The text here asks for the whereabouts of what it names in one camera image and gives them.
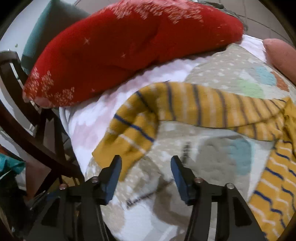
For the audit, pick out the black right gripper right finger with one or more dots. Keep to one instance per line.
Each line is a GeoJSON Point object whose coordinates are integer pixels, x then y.
{"type": "Point", "coordinates": [235, 220]}

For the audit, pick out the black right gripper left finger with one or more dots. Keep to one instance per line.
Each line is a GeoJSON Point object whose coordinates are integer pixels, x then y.
{"type": "Point", "coordinates": [74, 213]}

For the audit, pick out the heart patterned bed quilt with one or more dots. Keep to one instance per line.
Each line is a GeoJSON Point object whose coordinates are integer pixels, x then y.
{"type": "Point", "coordinates": [223, 137]}

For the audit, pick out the dark wooden chair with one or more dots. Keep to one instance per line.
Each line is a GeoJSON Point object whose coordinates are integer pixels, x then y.
{"type": "Point", "coordinates": [35, 131]}

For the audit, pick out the white bed sheet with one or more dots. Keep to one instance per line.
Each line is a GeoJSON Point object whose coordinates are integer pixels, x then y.
{"type": "Point", "coordinates": [87, 122]}

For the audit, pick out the red embroidered quilt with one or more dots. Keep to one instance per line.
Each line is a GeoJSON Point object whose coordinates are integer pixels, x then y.
{"type": "Point", "coordinates": [110, 46]}

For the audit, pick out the pink pillow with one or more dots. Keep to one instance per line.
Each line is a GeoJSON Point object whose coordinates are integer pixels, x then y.
{"type": "Point", "coordinates": [282, 56]}

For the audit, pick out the green cushion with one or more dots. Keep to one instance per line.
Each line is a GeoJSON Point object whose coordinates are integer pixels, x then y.
{"type": "Point", "coordinates": [56, 17]}

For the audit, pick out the grey knitted blanket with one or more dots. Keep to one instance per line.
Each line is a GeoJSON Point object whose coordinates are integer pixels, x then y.
{"type": "Point", "coordinates": [222, 8]}

